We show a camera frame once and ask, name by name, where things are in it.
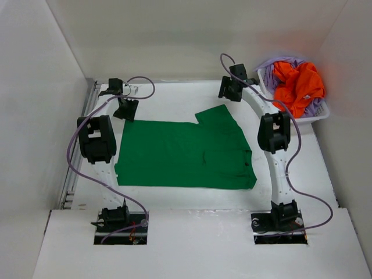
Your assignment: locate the green t shirt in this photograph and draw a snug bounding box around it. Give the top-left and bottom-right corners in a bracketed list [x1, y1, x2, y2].
[115, 105, 257, 190]

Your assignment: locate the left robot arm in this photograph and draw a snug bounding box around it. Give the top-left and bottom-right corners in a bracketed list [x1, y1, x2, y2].
[77, 78, 139, 232]

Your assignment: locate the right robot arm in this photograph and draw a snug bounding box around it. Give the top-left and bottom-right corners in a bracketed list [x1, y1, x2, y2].
[219, 64, 299, 234]

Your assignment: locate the lavender t shirt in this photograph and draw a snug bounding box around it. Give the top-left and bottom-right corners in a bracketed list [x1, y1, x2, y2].
[255, 56, 325, 117]

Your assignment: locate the orange t shirt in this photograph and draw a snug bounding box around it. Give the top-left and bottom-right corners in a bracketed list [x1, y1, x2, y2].
[273, 61, 326, 119]

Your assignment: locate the white plastic laundry basket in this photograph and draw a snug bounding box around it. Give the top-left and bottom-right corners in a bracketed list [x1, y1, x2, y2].
[257, 68, 330, 125]

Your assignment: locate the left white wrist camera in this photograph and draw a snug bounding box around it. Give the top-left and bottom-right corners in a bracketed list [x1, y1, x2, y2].
[130, 85, 138, 95]

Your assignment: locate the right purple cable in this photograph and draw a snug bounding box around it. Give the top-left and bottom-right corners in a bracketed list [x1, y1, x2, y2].
[220, 53, 334, 233]

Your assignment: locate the purple cable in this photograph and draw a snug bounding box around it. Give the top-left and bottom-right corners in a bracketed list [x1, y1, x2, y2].
[220, 53, 334, 233]
[66, 76, 155, 245]

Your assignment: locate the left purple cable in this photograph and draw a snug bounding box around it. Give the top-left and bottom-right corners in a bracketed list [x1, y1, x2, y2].
[66, 76, 155, 245]

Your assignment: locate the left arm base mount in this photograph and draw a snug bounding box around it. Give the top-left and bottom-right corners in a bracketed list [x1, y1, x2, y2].
[91, 212, 148, 245]

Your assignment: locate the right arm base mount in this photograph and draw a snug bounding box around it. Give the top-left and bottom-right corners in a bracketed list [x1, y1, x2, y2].
[251, 211, 307, 245]

